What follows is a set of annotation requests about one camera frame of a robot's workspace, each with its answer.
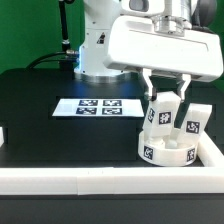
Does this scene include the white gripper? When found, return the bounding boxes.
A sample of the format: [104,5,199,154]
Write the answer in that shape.
[104,16,223,101]

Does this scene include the white right fence bar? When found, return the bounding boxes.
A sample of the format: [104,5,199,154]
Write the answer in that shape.
[197,132,224,168]

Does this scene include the white sheet with markers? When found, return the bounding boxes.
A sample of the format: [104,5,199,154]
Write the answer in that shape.
[53,99,144,117]

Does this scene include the white front fence bar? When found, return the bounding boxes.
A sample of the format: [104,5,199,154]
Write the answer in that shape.
[0,167,224,195]

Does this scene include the white part at left edge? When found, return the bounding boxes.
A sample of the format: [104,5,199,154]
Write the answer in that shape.
[0,127,4,148]

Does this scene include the white fence bar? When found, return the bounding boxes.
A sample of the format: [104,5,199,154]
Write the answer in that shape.
[0,167,224,195]
[197,132,224,168]

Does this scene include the black cable with connector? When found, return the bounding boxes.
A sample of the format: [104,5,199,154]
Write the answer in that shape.
[26,0,81,70]

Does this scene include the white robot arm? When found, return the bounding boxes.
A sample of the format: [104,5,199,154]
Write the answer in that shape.
[75,0,224,100]

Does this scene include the white round stool seat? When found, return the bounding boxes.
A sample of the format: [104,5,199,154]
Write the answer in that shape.
[138,132,197,167]

